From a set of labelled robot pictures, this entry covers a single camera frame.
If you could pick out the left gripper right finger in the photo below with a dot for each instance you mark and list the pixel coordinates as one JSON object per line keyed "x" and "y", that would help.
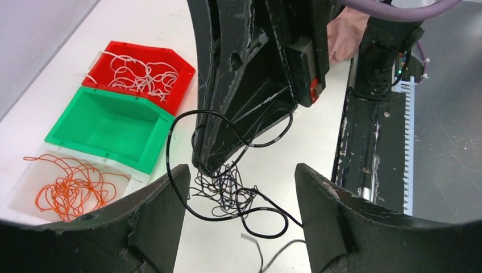
{"x": 346, "y": 233}

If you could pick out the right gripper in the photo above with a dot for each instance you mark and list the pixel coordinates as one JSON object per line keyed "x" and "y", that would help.
{"x": 245, "y": 52}

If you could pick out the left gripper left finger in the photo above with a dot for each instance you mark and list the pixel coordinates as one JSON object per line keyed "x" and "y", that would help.
{"x": 138, "y": 233}

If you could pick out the red plastic bin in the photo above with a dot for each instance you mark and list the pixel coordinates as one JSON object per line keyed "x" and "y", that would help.
{"x": 157, "y": 74}

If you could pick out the clear plastic bin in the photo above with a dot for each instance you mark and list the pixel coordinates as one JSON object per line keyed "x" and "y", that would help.
{"x": 59, "y": 184}

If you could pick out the pink cloth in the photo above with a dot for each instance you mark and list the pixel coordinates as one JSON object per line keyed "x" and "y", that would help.
{"x": 345, "y": 34}

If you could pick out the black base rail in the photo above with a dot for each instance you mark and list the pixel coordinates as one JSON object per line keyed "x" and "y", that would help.
{"x": 370, "y": 156}

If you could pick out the blue cable duct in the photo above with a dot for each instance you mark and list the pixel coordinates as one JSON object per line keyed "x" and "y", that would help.
{"x": 408, "y": 89}

